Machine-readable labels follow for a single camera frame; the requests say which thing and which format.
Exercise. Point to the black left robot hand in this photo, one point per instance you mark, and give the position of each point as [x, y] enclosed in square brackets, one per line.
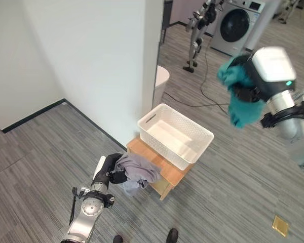
[107, 167]

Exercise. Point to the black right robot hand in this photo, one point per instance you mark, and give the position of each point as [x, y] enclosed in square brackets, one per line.
[266, 66]

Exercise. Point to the grey cloth garment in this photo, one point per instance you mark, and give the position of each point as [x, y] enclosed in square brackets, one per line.
[138, 172]

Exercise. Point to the teal cloth garment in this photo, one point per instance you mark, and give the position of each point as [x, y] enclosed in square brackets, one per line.
[239, 101]

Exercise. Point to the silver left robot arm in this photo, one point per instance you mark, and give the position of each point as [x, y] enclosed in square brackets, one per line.
[87, 210]

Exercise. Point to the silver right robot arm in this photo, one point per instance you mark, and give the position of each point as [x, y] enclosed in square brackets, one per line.
[291, 124]

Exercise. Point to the white plastic laundry basket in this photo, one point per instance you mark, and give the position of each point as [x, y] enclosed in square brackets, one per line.
[176, 134]

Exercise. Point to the grey front-load washing machine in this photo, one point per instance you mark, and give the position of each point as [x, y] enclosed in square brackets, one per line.
[236, 26]

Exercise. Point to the small wooden table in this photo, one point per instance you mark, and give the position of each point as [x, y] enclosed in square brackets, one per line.
[159, 172]

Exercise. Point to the silver humanoid robot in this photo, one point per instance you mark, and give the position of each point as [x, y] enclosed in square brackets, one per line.
[288, 10]
[201, 27]

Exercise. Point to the dark left robot foot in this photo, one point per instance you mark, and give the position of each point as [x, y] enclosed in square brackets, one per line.
[117, 239]

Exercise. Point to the dark robot foot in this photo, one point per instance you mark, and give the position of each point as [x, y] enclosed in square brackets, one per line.
[117, 239]
[172, 236]

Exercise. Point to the dark right robot foot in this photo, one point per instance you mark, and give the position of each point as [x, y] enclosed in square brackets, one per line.
[172, 236]

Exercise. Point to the white round tub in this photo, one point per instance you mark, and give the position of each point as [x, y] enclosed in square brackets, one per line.
[161, 79]

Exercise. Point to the black chair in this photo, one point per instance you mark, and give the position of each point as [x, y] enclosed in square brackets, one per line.
[166, 17]

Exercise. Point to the brass floor socket plate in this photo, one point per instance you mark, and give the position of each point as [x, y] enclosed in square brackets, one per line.
[280, 223]

